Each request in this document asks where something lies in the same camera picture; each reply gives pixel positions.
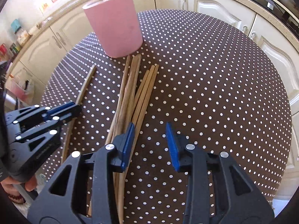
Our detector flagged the pink and white plastic bag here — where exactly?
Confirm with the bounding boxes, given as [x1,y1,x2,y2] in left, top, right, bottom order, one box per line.
[10,71,34,104]

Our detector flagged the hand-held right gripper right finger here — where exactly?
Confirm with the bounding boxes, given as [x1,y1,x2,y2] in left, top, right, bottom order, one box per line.
[165,122,275,224]

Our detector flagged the colourful snack packets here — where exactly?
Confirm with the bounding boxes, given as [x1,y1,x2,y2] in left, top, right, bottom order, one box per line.
[0,43,21,61]

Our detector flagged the brown polka dot tablecloth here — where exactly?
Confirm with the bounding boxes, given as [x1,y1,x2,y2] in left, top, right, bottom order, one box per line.
[38,9,292,224]

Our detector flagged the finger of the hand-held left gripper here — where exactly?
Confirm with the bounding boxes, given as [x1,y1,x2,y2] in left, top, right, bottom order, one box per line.
[10,115,81,169]
[5,102,82,126]

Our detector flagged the person's left hand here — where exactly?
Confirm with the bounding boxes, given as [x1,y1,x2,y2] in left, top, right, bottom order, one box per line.
[0,175,38,193]

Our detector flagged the group of wooden chopsticks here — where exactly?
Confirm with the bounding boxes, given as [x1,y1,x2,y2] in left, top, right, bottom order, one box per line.
[87,54,160,224]

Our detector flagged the glass jar with label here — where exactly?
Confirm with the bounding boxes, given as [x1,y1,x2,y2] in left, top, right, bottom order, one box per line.
[16,29,31,46]

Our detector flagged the teal container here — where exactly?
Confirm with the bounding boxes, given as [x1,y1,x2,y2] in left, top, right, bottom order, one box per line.
[11,19,22,32]

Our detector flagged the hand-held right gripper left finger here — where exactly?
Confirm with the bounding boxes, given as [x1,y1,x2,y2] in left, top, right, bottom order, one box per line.
[27,122,136,224]

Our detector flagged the steel thermos jug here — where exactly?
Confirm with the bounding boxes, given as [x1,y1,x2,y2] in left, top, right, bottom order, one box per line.
[3,93,19,112]

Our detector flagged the black glass gas cooktop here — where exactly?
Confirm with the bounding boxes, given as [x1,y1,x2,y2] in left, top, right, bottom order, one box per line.
[221,0,299,32]

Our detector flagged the pink cup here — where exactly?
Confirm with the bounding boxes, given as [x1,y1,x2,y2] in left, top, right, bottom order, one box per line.
[83,0,143,59]

